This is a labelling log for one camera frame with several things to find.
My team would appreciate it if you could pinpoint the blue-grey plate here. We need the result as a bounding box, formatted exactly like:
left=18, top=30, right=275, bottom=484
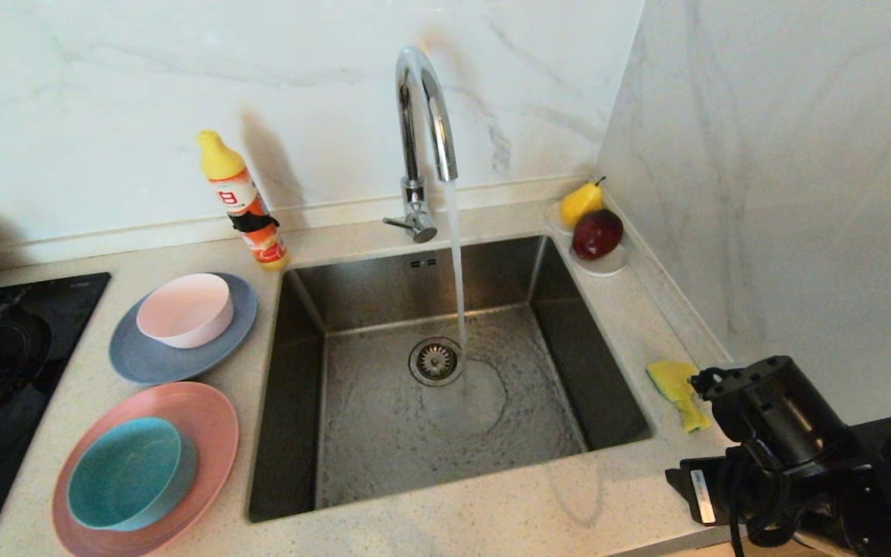
left=108, top=272, right=258, bottom=385

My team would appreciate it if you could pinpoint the black induction cooktop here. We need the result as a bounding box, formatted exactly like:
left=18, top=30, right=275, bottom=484
left=0, top=272, right=111, bottom=557

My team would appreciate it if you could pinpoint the round metal drain strainer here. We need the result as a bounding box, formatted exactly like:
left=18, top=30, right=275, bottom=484
left=408, top=337, right=466, bottom=388

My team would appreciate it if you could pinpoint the stainless steel sink basin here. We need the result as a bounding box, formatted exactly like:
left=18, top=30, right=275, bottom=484
left=247, top=234, right=656, bottom=523

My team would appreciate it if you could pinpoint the yellow pear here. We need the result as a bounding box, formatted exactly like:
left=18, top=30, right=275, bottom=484
left=559, top=176, right=607, bottom=230

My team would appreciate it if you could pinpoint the pale pink bowl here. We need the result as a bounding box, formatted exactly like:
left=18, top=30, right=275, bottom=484
left=135, top=272, right=234, bottom=349

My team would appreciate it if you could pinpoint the teal bowl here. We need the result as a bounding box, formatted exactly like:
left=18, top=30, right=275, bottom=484
left=67, top=417, right=198, bottom=531

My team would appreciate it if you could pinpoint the yellow fish-shaped sponge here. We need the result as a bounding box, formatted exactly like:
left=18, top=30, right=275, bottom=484
left=645, top=361, right=713, bottom=434

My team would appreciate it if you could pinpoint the pink plate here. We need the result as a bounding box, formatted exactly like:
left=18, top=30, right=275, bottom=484
left=51, top=381, right=240, bottom=557

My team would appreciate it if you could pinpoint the yellow-capped orange dish soap bottle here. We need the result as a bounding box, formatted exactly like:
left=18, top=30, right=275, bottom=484
left=197, top=130, right=290, bottom=272

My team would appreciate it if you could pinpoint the chrome gooseneck faucet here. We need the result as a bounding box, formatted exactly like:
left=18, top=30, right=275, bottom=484
left=383, top=45, right=459, bottom=244

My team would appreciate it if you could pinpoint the dark red apple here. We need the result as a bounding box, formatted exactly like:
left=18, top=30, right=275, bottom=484
left=572, top=209, right=624, bottom=261

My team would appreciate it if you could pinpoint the small white dish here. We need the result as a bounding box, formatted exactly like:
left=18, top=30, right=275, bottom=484
left=544, top=202, right=629, bottom=277

